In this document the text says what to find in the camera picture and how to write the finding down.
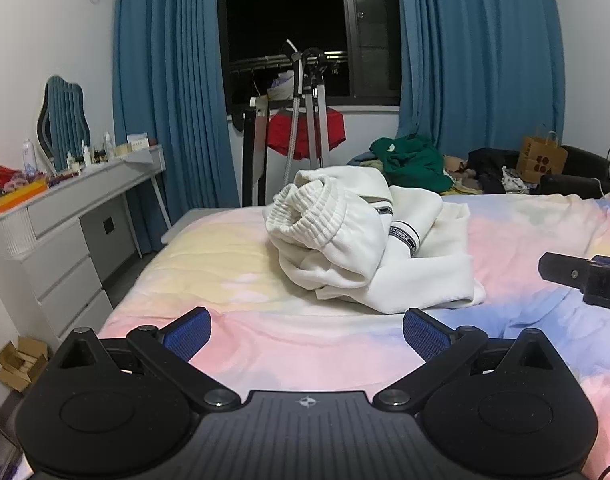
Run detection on orange tray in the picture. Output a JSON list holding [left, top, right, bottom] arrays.
[[0, 180, 50, 217]]

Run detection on brown paper bag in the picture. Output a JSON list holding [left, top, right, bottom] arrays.
[[516, 125, 569, 186]]

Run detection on white sweatpants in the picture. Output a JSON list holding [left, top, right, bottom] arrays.
[[264, 165, 487, 315]]

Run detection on white dressing table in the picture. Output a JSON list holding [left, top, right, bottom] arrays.
[[0, 144, 173, 348]]

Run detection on black garment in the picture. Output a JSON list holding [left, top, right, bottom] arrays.
[[468, 148, 521, 195]]

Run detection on dark window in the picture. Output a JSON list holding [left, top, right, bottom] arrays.
[[217, 0, 403, 116]]

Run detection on blue curtain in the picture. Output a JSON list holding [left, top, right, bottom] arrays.
[[112, 0, 243, 258], [395, 0, 566, 161]]

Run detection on silver tripod stand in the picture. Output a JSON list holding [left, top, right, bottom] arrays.
[[280, 39, 346, 188]]

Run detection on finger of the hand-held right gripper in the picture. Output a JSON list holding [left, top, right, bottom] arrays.
[[538, 252, 594, 291]]

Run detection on black armchair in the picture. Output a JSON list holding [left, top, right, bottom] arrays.
[[528, 145, 610, 198]]

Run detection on wavy blue-framed mirror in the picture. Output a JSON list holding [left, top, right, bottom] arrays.
[[37, 76, 92, 172]]

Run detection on black rack frame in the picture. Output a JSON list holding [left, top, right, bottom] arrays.
[[232, 95, 271, 207]]

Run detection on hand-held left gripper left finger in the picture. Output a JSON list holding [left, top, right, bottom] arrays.
[[50, 306, 242, 411]]

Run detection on pastel tie-dye bed blanket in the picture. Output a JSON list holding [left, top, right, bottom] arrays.
[[97, 192, 610, 480]]

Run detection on cardboard box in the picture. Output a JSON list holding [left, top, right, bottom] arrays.
[[0, 336, 52, 393]]

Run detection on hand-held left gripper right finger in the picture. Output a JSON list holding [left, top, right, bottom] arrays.
[[372, 307, 561, 411]]

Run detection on red cloth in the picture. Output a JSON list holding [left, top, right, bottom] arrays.
[[265, 110, 347, 161]]

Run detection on green garment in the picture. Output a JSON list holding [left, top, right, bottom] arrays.
[[369, 135, 453, 193]]

